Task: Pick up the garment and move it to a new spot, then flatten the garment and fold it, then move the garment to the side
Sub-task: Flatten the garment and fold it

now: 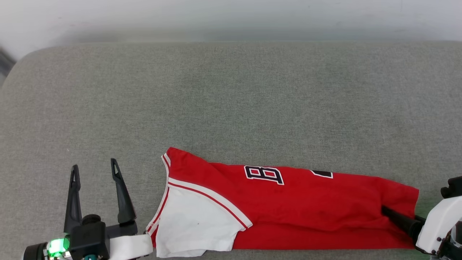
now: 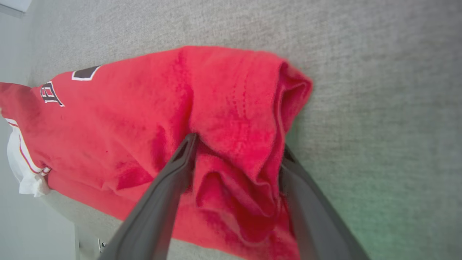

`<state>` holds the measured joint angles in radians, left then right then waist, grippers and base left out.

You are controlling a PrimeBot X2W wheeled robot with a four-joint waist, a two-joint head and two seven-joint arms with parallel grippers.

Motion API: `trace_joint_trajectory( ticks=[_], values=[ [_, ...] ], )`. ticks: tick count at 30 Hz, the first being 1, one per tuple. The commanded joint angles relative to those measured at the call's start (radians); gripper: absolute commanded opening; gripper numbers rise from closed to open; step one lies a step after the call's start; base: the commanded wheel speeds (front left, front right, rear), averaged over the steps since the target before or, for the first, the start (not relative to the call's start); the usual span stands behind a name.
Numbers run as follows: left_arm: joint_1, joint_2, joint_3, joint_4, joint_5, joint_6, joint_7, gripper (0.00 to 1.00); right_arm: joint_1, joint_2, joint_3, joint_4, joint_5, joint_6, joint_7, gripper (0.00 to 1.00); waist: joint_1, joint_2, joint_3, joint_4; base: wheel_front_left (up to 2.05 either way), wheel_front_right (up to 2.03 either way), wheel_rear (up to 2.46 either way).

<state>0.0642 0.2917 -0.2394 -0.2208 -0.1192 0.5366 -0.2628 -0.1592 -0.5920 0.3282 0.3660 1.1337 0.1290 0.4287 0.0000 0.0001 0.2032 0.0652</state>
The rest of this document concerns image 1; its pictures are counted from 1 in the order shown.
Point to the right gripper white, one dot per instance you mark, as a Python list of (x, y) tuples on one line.
[(438, 227)]

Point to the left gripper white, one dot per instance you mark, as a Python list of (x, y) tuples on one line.
[(130, 247)]

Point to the red Bulls basketball jersey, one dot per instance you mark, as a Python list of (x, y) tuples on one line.
[(306, 209)]

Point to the grey fabric sofa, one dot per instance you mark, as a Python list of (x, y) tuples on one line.
[(231, 108)]

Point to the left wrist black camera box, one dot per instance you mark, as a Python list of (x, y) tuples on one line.
[(90, 238)]

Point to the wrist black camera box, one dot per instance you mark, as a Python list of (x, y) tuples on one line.
[(454, 187), (90, 238)]

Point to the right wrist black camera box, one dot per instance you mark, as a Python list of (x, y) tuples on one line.
[(454, 187)]

